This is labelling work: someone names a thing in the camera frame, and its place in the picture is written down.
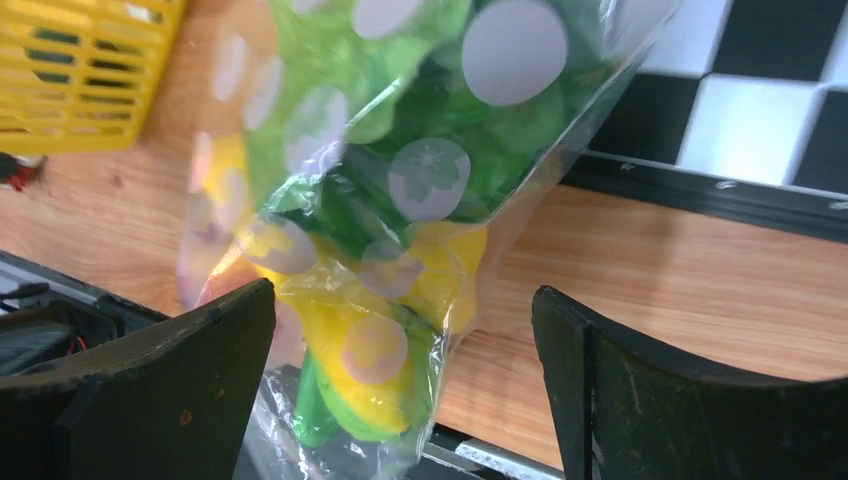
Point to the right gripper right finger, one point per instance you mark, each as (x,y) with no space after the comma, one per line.
(626,405)

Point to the yellow bell pepper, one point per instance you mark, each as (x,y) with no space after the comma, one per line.
(376,329)

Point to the yellow plastic basket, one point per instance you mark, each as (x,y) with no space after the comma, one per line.
(80,76)

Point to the aluminium frame base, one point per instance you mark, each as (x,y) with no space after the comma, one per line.
(451,454)

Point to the green lettuce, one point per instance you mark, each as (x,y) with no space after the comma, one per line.
(386,115)

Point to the clear zip top bag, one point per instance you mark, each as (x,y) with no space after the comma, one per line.
(226,237)

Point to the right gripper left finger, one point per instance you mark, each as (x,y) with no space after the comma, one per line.
(170,401)

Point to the black white checkerboard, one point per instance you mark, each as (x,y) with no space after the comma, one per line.
(738,111)

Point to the red green toy car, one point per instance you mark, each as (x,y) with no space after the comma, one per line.
(17,171)

